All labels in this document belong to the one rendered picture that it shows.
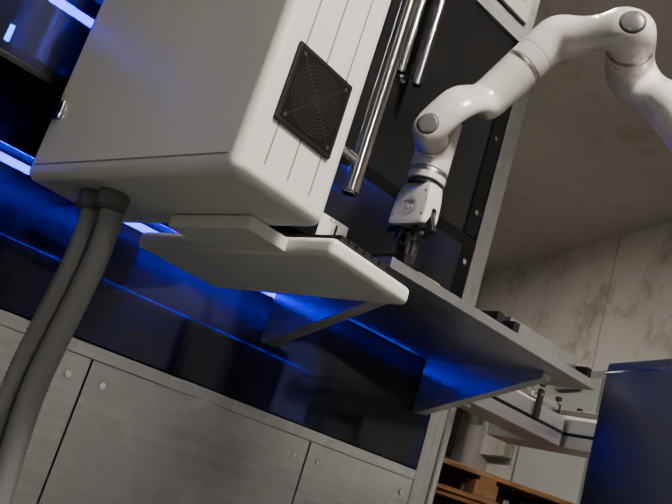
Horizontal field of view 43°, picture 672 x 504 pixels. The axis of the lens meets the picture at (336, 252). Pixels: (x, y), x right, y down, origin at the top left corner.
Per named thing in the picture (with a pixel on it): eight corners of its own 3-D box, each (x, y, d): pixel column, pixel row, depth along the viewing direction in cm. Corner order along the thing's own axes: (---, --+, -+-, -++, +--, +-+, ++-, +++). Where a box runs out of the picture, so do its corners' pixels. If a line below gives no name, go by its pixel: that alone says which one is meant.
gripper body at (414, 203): (396, 175, 184) (382, 222, 181) (432, 172, 176) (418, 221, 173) (418, 191, 188) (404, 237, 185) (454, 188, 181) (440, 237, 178)
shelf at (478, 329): (225, 267, 180) (229, 258, 181) (430, 371, 223) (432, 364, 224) (389, 266, 145) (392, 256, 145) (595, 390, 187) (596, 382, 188)
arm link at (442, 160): (443, 166, 177) (449, 184, 185) (460, 110, 180) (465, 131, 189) (405, 159, 180) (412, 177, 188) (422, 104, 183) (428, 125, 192)
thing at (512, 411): (428, 379, 224) (443, 322, 229) (385, 373, 236) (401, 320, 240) (563, 446, 266) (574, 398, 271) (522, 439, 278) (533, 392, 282)
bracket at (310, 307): (259, 341, 176) (278, 282, 179) (270, 346, 178) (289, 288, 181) (376, 353, 151) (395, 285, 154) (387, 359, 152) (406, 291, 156)
